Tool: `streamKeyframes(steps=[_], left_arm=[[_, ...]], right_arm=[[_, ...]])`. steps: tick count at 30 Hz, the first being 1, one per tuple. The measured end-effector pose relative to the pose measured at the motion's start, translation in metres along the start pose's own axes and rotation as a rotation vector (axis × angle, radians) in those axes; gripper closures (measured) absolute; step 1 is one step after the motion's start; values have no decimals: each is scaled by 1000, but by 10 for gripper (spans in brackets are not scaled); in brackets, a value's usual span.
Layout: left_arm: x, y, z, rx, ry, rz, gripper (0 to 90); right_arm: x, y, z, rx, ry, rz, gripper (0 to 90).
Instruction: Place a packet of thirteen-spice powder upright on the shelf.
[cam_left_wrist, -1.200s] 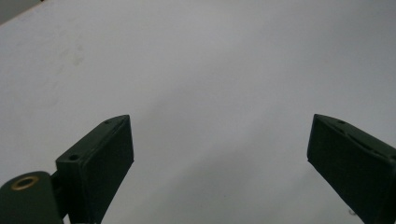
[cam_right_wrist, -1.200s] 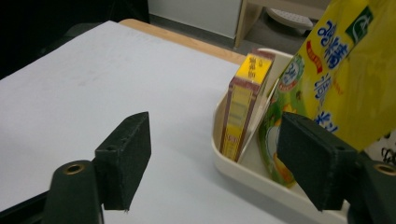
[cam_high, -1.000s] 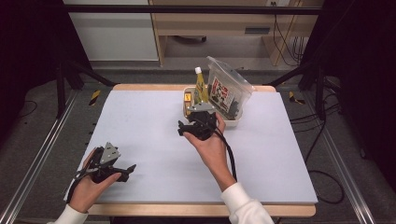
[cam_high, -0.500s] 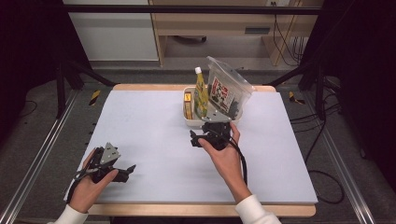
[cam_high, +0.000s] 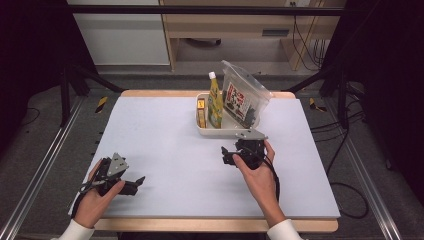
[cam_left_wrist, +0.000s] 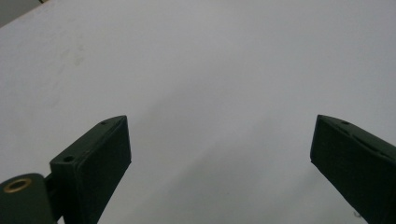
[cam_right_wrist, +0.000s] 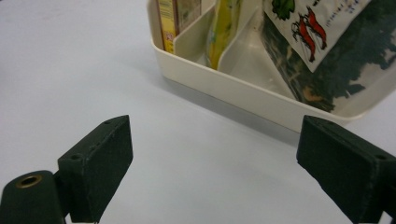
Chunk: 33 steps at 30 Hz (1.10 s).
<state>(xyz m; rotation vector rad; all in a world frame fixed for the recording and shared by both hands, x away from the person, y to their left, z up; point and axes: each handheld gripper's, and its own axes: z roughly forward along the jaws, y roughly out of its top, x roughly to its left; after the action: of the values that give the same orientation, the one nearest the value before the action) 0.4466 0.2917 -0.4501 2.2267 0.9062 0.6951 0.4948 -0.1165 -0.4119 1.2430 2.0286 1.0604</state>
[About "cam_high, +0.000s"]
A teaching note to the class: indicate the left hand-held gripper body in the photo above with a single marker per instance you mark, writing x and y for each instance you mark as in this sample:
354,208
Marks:
111,166

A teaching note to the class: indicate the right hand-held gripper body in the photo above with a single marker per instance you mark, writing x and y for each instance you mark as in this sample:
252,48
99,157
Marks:
250,150

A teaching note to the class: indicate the white plastic storage box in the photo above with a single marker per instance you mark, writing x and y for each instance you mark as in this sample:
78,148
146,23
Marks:
216,131

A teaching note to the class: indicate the small brown red box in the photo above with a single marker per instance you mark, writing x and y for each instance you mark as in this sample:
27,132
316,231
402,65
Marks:
201,113

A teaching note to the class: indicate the yellow green seasoning pouch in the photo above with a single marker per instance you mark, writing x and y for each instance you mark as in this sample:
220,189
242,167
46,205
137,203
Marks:
215,106

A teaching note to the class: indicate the clear bag of dried seaweed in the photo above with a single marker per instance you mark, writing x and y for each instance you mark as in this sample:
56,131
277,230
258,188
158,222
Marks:
241,96

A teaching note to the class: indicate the person's right hand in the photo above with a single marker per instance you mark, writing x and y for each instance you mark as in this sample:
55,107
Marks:
260,183

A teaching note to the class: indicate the person's left hand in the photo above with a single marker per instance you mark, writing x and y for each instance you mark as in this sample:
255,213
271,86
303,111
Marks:
95,206

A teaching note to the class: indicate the yellow black tape strip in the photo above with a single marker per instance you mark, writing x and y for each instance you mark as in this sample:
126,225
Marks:
315,105
101,104

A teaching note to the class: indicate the black metal stand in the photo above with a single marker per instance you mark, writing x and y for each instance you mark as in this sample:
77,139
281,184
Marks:
342,100
65,100

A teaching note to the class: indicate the light wooden desk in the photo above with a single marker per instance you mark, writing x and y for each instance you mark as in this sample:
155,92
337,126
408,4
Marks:
226,25

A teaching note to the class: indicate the white cabinet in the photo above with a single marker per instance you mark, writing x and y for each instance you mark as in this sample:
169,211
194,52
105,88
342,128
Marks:
123,36

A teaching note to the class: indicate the dark curtain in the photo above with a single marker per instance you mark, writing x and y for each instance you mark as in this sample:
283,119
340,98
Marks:
393,66
30,50

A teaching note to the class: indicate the aluminium rail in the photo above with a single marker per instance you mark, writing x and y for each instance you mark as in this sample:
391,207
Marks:
46,160
363,170

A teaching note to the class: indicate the black horizontal frame bar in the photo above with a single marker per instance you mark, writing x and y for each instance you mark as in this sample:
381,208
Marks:
200,10

